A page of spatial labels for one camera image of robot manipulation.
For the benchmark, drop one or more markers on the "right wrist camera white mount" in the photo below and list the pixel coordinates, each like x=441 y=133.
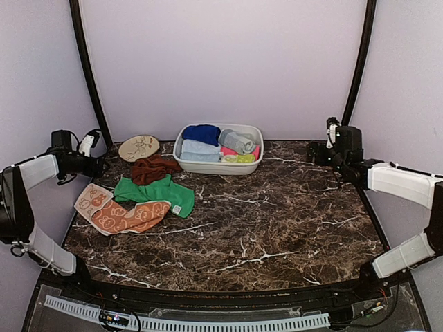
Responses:
x=332 y=125

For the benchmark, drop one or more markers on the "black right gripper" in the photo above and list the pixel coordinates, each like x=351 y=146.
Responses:
x=312 y=149

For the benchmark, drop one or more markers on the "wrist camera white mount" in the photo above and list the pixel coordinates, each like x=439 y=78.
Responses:
x=89 y=142
x=332 y=125

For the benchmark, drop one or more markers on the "grey plastic basin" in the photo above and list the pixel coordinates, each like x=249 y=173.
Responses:
x=220 y=168

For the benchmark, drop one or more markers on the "green microfibre towel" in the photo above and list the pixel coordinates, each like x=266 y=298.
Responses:
x=182 y=199

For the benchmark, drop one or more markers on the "light blue rolled towel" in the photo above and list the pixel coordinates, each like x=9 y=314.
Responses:
x=200 y=152

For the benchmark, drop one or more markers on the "left black frame post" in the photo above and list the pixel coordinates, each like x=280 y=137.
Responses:
x=81 y=42

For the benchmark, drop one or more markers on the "orange bunny pattern towel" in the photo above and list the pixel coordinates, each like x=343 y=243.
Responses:
x=97 y=206

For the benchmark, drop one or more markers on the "grey rolled towel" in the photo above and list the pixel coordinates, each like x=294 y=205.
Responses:
x=236 y=141

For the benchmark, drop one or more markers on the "dark blue rolled towel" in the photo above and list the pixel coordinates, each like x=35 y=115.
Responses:
x=208 y=134

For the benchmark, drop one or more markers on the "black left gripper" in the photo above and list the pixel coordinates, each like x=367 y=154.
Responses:
x=97 y=171

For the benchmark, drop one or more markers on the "small electronics board with leds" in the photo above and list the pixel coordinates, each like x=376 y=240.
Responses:
x=112 y=319

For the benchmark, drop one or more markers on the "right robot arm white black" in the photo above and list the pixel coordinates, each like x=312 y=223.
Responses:
x=424 y=189

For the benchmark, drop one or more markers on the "black frame post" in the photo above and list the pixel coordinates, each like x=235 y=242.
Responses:
x=368 y=22
x=81 y=42

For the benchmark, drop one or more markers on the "brown towel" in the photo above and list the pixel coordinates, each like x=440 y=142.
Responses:
x=154 y=168

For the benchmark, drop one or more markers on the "white slotted cable duct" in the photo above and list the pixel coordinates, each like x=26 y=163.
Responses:
x=90 y=313

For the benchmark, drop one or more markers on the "black front table rail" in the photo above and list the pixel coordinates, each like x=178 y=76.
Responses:
x=126 y=293

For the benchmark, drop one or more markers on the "round beige embroidered cloth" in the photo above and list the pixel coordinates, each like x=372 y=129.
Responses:
x=138 y=147

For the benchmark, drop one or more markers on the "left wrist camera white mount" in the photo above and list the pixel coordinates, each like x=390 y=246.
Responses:
x=89 y=142

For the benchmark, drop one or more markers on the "yellow green rolled towel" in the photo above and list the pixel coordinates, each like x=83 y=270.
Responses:
x=243 y=159

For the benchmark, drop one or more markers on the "pink rolled towel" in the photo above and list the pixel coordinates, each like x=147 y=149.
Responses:
x=226 y=151

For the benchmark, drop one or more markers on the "right black frame post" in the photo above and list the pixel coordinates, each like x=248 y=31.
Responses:
x=368 y=22

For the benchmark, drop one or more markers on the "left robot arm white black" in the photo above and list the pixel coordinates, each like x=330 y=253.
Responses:
x=19 y=229

